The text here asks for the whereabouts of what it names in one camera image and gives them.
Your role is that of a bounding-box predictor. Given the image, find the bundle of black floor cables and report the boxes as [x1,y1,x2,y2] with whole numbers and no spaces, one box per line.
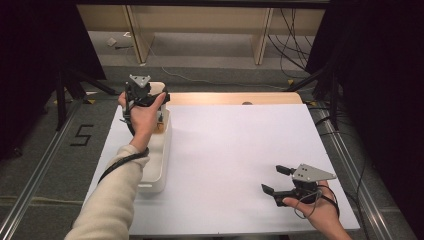
[267,7,315,80]

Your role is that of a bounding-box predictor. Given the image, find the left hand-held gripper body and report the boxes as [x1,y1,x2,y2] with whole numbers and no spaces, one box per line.
[123,74,171,116]

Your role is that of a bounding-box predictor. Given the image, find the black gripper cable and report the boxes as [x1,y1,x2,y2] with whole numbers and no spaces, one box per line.
[97,99,150,185]
[318,184,341,218]

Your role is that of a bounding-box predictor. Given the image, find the black curtain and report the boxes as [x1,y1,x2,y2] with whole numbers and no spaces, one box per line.
[304,0,424,234]
[0,0,108,162]

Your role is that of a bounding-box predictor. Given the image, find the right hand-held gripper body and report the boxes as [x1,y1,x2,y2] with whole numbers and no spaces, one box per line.
[273,163,338,208]

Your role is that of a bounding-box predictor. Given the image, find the black tripod stand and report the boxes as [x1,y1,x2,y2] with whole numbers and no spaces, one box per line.
[284,62,342,132]
[54,68,125,132]

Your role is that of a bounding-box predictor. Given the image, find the thin black floor cables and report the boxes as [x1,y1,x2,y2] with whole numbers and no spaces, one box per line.
[314,105,371,240]

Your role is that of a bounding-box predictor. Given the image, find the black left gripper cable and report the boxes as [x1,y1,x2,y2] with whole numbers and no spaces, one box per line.
[97,99,150,185]

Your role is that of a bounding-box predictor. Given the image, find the person's right hand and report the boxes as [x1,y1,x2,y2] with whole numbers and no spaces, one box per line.
[281,180,341,232]

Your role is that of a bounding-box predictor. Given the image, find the person's left hand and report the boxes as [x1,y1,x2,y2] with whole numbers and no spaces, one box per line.
[118,91,167,153]

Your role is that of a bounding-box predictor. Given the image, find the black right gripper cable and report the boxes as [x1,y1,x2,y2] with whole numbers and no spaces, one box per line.
[318,184,341,218]

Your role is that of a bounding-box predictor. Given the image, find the white plastic storage box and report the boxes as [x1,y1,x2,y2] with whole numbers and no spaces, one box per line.
[137,106,173,194]

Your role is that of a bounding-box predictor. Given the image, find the grey right gripper cord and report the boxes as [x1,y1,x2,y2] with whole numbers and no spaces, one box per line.
[294,189,323,221]

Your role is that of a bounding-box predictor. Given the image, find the light wooden shelf unit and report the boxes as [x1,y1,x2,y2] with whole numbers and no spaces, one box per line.
[75,4,327,66]

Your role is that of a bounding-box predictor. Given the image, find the white table cover board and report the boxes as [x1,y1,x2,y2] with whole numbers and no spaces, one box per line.
[83,103,361,238]

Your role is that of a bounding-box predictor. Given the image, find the aluminium floor rail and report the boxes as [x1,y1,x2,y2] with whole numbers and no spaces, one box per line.
[0,99,85,240]
[311,105,396,240]

